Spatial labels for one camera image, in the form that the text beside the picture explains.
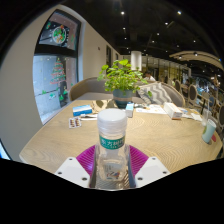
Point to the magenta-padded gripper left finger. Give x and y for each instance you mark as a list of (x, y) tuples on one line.
[(71, 170)]

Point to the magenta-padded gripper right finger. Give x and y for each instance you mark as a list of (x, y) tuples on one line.
[(151, 170)]

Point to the clear plastic water bottle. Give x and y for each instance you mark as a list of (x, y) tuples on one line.
[(112, 156)]

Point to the pill blister pack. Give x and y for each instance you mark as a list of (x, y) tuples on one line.
[(74, 122)]

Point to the blue flat box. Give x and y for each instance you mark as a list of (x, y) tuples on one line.
[(82, 110)]

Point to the small blue white box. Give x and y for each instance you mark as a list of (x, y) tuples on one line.
[(129, 110)]

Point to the pale blue packet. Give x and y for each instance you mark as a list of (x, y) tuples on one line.
[(184, 111)]

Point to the white paper booklet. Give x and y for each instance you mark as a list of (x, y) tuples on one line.
[(196, 116)]

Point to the grey curved sofa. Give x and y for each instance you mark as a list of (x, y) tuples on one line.
[(86, 88)]

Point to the window with tree decal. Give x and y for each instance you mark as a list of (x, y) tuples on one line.
[(55, 86)]

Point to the group of dining chairs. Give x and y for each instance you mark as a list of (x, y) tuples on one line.
[(193, 93)]

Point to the person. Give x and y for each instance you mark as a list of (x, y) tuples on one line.
[(148, 77)]

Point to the green potted plant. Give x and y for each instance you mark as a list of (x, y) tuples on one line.
[(122, 80)]

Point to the white round pillar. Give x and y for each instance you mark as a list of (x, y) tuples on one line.
[(136, 60)]

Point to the curved beige ceiling canopy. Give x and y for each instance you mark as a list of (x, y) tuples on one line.
[(196, 57)]

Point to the group of ceiling spotlights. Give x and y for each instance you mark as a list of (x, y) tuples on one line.
[(156, 25)]

